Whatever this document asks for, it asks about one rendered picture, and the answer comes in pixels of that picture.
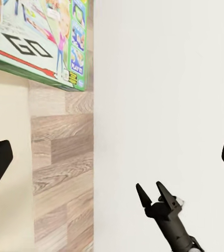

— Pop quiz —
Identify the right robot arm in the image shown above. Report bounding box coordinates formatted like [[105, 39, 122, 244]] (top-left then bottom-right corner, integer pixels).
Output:
[[136, 181, 204, 252]]

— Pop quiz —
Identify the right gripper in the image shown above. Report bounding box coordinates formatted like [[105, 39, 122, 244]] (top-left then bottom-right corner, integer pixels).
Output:
[[136, 181, 186, 241]]

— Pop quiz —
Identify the board game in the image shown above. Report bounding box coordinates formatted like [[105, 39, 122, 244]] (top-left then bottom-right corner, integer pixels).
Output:
[[0, 0, 88, 92]]

